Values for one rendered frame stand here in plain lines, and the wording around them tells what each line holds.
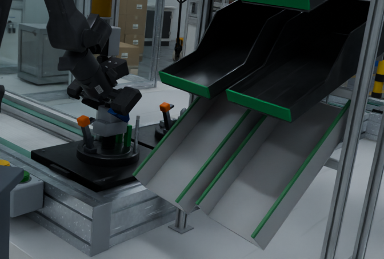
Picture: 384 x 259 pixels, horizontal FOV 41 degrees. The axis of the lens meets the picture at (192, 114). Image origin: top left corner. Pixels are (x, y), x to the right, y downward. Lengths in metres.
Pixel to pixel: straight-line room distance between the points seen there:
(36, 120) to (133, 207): 0.60
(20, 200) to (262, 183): 0.46
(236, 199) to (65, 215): 0.34
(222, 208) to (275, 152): 0.13
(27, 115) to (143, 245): 0.68
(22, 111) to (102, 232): 0.70
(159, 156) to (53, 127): 0.57
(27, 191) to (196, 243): 0.35
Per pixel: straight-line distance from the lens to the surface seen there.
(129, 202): 1.01
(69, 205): 1.01
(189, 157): 0.95
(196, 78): 0.90
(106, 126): 1.11
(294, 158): 0.87
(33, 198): 1.05
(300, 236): 1.17
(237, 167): 0.89
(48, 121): 1.49
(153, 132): 1.36
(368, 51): 0.82
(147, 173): 0.96
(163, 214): 1.12
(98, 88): 1.06
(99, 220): 0.97
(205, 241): 1.07
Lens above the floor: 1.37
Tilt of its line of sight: 15 degrees down
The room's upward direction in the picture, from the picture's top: 7 degrees clockwise
